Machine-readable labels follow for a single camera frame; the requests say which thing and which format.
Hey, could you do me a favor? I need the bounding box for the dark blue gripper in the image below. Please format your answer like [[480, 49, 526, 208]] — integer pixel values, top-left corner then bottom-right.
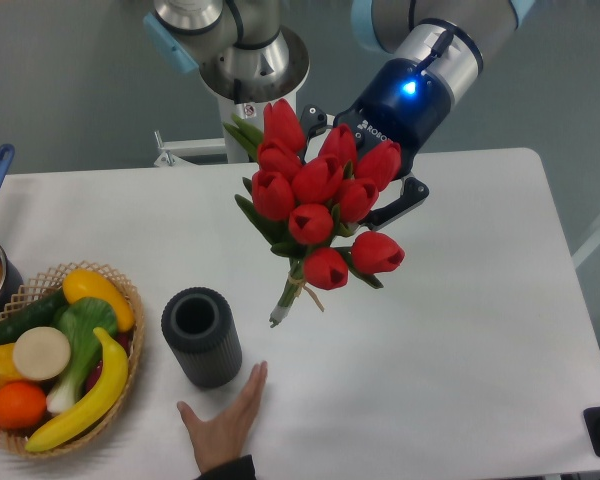
[[299, 58, 452, 231]]

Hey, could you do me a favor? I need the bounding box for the red tulip bouquet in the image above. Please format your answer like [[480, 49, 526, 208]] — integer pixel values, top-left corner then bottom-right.
[[225, 100, 405, 326]]

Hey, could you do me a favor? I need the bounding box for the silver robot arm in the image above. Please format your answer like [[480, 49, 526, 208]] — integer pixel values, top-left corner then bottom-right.
[[300, 1, 533, 232]]

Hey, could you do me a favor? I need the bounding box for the dark sleeve forearm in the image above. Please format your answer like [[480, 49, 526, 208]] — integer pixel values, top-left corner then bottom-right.
[[197, 455, 257, 480]]

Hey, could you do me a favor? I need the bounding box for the bare human hand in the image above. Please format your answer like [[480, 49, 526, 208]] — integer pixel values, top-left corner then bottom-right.
[[176, 361, 268, 474]]

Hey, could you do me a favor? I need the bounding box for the dark grey ribbed vase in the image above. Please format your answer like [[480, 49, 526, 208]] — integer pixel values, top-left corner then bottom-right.
[[161, 287, 242, 389]]

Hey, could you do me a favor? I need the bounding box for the dark red fruit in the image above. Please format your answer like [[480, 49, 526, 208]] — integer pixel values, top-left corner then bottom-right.
[[83, 332, 131, 394]]

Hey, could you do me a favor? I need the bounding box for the green bok choy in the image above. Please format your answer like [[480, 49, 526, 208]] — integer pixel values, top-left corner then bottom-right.
[[47, 297, 118, 416]]

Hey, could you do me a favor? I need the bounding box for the yellow banana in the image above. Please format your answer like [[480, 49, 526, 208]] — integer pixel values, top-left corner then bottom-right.
[[25, 327, 129, 453]]

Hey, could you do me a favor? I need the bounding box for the woven wicker basket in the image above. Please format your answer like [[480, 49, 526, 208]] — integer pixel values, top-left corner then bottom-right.
[[0, 261, 145, 459]]

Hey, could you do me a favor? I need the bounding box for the green cucumber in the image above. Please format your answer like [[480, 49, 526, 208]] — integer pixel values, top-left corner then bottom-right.
[[0, 289, 68, 345]]

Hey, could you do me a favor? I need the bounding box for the beige round slice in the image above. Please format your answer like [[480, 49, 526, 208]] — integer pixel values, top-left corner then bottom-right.
[[12, 327, 71, 381]]

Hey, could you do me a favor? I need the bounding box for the orange fruit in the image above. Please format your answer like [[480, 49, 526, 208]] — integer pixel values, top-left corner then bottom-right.
[[0, 381, 47, 430]]

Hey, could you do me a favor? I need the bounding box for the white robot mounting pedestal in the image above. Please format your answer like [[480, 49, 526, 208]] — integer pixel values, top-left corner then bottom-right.
[[142, 0, 311, 167]]

